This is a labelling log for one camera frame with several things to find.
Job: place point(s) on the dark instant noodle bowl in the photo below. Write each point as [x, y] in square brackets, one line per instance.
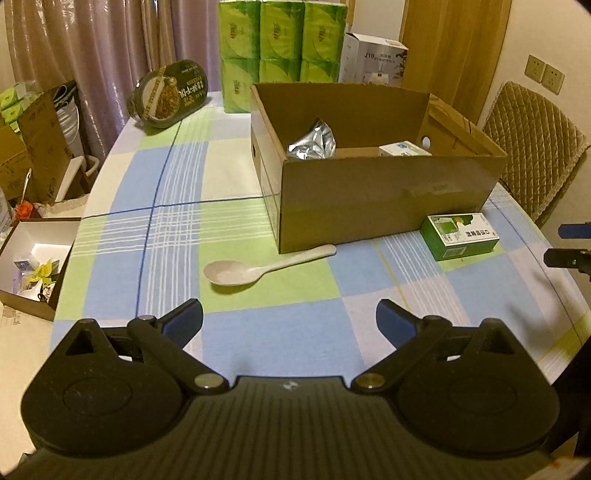
[167, 95]

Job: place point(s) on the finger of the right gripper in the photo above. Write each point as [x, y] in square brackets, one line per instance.
[577, 259]
[575, 231]

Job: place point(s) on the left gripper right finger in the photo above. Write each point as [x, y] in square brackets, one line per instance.
[413, 339]

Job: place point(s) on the white humidifier box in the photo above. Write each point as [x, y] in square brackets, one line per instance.
[370, 59]

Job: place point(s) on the quilted brown chair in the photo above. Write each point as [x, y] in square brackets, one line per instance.
[544, 148]

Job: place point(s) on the wall socket plates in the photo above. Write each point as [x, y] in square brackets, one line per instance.
[546, 75]

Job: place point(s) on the large brown cardboard box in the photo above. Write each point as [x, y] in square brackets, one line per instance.
[358, 194]

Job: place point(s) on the long white medicine box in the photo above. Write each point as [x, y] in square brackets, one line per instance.
[404, 148]

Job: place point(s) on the checkered tablecloth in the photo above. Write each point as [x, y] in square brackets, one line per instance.
[164, 205]

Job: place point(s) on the green tissue pack bundle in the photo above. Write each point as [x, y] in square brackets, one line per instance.
[277, 42]

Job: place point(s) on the silver foil bag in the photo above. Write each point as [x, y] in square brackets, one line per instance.
[318, 143]

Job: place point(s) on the yellow curtain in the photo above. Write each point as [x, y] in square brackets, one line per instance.
[454, 48]

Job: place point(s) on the beige plastic spoon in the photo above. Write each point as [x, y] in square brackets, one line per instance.
[231, 273]

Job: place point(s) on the small brown cardboard box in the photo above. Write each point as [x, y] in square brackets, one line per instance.
[40, 135]

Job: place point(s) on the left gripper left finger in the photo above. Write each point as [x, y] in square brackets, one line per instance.
[161, 342]

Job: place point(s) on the green white medicine box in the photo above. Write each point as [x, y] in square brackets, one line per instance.
[453, 236]

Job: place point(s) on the purple curtain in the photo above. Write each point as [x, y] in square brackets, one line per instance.
[106, 47]

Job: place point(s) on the open white box on floor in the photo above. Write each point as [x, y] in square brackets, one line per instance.
[34, 258]

